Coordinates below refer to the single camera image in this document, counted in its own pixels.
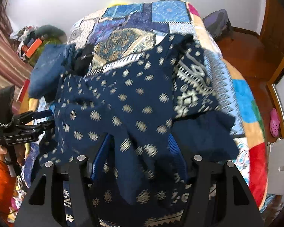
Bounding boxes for patchwork bed quilt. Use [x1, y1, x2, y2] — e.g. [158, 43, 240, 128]
[12, 0, 268, 216]

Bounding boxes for green patterned storage box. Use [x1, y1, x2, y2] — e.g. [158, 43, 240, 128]
[27, 38, 62, 68]

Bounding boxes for orange left sleeve forearm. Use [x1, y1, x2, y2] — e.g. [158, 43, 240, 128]
[0, 146, 16, 220]

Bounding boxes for yellow round object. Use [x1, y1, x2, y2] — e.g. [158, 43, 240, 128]
[108, 0, 131, 7]

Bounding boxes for striped red curtain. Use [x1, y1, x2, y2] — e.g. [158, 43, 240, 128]
[0, 1, 32, 92]

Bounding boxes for white refrigerator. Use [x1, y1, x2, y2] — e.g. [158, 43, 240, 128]
[268, 138, 284, 196]

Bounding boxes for pink croc shoe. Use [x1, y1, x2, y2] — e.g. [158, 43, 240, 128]
[269, 108, 281, 137]

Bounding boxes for person left hand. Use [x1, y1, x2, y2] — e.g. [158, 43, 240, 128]
[0, 144, 25, 166]

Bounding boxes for folded blue jeans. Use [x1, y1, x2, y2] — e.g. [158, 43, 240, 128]
[29, 44, 80, 99]

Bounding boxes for navy patterned hooded garment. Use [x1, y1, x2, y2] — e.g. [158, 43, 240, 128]
[37, 34, 239, 226]

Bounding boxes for orange box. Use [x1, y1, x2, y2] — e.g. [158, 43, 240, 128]
[25, 38, 43, 58]

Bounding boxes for dark grey garment pile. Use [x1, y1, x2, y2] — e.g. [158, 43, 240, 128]
[34, 25, 67, 42]

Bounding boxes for grey purple backpack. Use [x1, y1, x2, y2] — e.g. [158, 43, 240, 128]
[203, 9, 233, 41]

